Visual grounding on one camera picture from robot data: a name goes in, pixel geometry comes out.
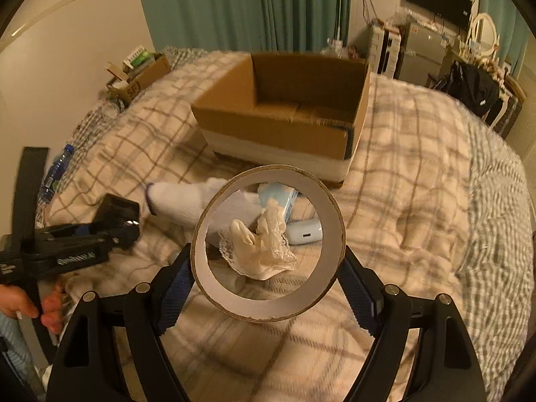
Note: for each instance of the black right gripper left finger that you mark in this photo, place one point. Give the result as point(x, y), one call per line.
point(87, 365)

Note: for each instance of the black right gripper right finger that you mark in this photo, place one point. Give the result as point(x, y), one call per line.
point(445, 366)

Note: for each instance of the white sock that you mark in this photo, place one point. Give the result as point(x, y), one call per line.
point(183, 204)

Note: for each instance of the brown packing tape roll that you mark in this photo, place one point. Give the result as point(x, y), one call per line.
point(322, 277)

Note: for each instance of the cream lace cloth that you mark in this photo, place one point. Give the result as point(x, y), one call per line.
point(262, 254)

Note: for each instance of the person's left hand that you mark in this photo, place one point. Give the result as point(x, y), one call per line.
point(14, 300)

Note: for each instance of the blue water bottle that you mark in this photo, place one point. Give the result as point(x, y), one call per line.
point(55, 173)

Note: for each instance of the clear plastic bottle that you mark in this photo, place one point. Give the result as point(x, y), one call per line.
point(107, 110)

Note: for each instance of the plaid bed blanket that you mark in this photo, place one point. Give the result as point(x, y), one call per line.
point(434, 202)

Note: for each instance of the white earbuds case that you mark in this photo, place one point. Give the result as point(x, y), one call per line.
point(303, 232)

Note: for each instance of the small cardboard box with items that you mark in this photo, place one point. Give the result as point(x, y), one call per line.
point(137, 71)

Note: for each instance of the black jacket on chair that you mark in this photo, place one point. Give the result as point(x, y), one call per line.
point(472, 86)

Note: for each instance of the large open cardboard box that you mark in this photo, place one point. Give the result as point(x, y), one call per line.
point(303, 110)

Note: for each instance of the grey mini fridge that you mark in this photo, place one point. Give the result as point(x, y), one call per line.
point(421, 53)

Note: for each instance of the green curtain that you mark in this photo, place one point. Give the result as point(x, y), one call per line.
point(247, 25)
point(512, 30)

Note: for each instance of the white suitcase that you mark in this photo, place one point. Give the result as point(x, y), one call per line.
point(383, 50)

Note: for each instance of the white oval vanity mirror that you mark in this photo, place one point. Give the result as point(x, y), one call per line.
point(483, 40)

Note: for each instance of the large clear water jug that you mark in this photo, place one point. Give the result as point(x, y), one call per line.
point(335, 47)

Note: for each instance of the green curtain at right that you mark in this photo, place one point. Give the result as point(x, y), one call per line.
point(512, 30)

